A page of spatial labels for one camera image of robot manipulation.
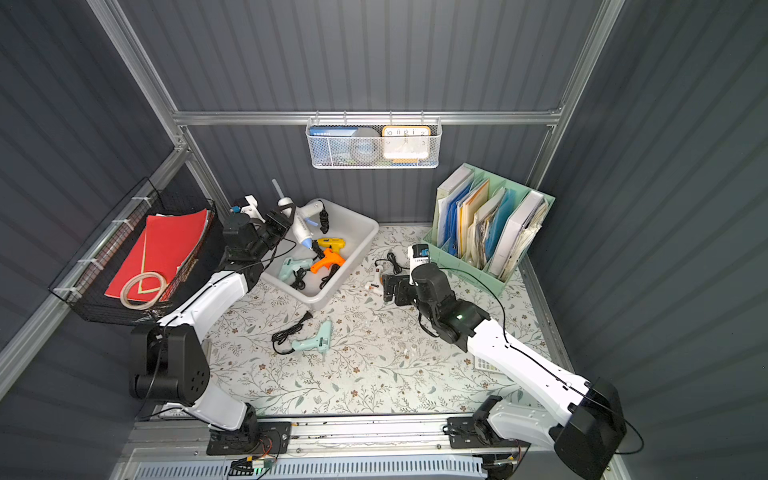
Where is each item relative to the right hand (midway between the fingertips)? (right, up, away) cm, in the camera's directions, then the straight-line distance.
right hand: (405, 273), depth 76 cm
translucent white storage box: (-23, -5, +13) cm, 27 cm away
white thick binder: (+32, +9, +14) cm, 36 cm away
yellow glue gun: (-25, +9, +36) cm, 45 cm away
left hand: (-32, +18, +5) cm, 37 cm away
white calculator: (+23, -26, +9) cm, 36 cm away
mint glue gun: (-40, +1, +29) cm, 49 cm away
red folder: (-61, +7, -1) cm, 62 cm away
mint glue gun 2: (-25, -21, +11) cm, 35 cm away
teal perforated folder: (+31, +15, +18) cm, 39 cm away
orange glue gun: (-25, +3, +29) cm, 39 cm away
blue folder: (+17, +16, +24) cm, 34 cm away
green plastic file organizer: (+25, +13, +15) cm, 32 cm away
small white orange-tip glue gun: (-8, -6, +25) cm, 27 cm away
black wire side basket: (-67, -1, -14) cm, 69 cm away
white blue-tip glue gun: (-29, +14, +5) cm, 33 cm away
